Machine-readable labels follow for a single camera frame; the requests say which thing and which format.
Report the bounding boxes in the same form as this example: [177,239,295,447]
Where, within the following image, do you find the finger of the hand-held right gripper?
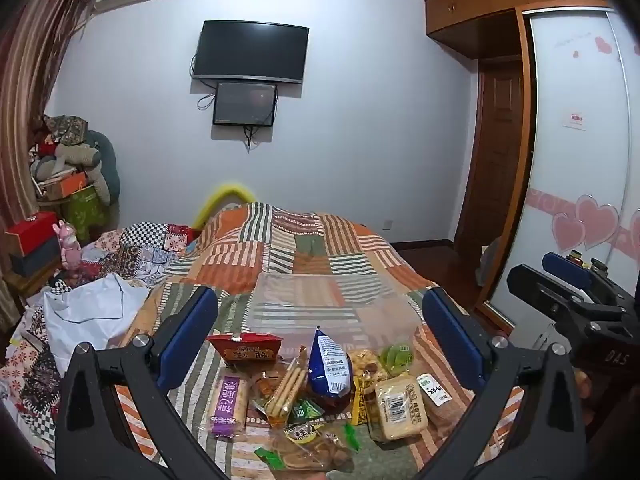
[506,263,593,343]
[542,251,628,307]

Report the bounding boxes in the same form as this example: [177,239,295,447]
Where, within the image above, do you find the small green packet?
[289,397,326,422]

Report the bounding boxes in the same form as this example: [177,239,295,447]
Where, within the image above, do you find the striped patchwork bedspread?
[102,202,531,480]

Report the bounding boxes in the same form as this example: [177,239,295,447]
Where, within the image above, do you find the green pea packet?
[377,342,416,378]

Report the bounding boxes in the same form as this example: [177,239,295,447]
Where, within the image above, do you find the beige bread packet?
[371,375,429,442]

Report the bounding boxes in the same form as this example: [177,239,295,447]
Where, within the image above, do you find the white plastic bag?
[42,272,152,377]

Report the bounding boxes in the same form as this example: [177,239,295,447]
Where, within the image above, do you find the large black television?
[192,20,310,85]

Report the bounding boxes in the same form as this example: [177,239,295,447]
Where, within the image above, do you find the pink toy figure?
[54,220,84,272]

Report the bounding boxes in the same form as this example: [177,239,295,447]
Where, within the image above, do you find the striped curtain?
[0,0,98,261]

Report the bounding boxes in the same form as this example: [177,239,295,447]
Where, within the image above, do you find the paper notice on wardrobe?
[562,109,589,132]

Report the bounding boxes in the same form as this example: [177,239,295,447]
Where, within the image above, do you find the dark grey box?
[10,236,62,277]

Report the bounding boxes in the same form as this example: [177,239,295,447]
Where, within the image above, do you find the blue snack bag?
[306,326,354,402]

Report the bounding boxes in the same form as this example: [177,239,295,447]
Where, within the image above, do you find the brown wooden door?
[451,57,532,262]

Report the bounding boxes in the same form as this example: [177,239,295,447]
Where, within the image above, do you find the pile of plush toys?
[29,114,122,207]

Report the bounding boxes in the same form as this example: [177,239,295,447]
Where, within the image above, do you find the breadstick packet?
[262,346,309,427]

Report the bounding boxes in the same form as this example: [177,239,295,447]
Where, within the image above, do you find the red box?
[6,211,59,257]

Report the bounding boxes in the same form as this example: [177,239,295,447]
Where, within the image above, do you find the person's right hand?
[574,369,594,402]

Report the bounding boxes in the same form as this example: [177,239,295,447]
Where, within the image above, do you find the grey cloth bundle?
[479,239,502,288]

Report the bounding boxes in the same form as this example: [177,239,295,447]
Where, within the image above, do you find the green patterned box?
[66,186,112,242]

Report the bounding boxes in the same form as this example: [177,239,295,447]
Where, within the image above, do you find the white wardrobe with hearts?
[487,7,640,338]

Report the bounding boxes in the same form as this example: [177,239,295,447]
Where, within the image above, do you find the brown nut packet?
[254,421,362,472]

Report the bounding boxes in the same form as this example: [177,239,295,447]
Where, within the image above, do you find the clear plastic container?
[247,271,427,361]

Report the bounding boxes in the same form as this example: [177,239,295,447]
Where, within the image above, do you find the purple label cracker packet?
[209,375,249,442]

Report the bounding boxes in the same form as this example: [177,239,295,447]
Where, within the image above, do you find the red snack packet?
[206,332,284,364]

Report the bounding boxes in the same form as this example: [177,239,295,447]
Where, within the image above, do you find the yellow foam tube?
[192,183,259,231]

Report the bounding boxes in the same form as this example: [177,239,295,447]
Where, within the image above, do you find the yellow snack packet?
[349,349,392,427]

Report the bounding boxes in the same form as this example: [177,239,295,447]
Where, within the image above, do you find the orange cardboard box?
[44,171,89,200]

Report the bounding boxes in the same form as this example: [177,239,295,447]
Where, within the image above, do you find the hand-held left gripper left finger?
[54,285,228,480]

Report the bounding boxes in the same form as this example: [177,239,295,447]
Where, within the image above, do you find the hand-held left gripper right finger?
[422,287,588,480]

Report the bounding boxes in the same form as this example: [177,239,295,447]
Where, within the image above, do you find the brown cake packet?
[416,372,467,438]

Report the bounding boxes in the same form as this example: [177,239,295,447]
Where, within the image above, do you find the checkered patchwork quilt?
[0,222,203,461]

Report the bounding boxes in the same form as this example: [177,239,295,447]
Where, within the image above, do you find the wooden overhead cabinet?
[424,0,610,61]

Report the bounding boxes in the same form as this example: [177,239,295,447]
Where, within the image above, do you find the small black monitor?
[212,81,279,128]

